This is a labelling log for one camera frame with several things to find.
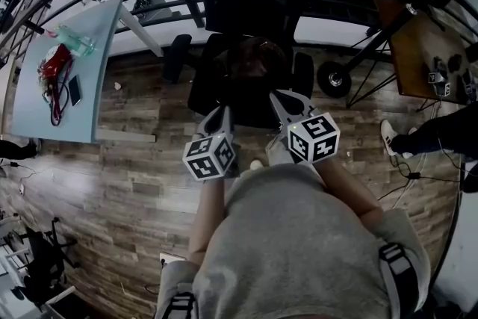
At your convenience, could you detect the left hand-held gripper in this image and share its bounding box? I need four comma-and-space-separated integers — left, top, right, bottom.
182, 105, 238, 182

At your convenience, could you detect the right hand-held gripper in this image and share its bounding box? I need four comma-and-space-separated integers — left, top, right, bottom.
268, 89, 341, 165

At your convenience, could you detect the dark brown bag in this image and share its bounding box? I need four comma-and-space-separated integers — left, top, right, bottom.
219, 35, 289, 96

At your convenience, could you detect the person's right forearm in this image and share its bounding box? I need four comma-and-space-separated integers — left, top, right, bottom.
316, 156, 385, 229

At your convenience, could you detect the person's left forearm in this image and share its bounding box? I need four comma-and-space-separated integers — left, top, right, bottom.
187, 177, 226, 263

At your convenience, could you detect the small black swivel chair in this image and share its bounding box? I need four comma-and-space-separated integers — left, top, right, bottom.
21, 216, 80, 306

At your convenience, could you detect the person's grey trouser leg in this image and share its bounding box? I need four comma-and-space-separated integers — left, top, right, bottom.
264, 133, 294, 166

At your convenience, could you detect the black rubber wheel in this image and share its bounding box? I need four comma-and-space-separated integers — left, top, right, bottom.
316, 61, 353, 99

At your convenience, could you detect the white floor socket box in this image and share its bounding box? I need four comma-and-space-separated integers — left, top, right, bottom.
159, 252, 187, 267

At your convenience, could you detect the person's grey shirt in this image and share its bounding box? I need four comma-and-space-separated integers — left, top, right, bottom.
154, 163, 432, 319

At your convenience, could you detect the light blue table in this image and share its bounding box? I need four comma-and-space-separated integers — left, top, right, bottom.
10, 0, 166, 144

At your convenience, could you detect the brown wooden table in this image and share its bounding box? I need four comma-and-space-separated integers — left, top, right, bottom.
372, 0, 476, 106

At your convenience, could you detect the spare hand-held gripper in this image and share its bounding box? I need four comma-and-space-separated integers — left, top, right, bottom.
423, 55, 453, 98
460, 69, 478, 102

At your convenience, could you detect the black smartphone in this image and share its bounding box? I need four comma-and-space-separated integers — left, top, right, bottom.
67, 74, 83, 107

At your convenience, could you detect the teal transparent bottle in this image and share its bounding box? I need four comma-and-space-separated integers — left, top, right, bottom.
46, 23, 97, 58

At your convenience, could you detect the black floor cable with adapter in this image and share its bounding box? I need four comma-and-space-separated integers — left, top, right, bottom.
376, 155, 461, 202

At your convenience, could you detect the black and white harness strap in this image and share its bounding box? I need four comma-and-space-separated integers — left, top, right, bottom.
163, 291, 198, 319
378, 242, 420, 319

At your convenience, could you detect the red cable bundle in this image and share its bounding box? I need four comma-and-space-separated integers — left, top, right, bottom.
36, 43, 76, 127

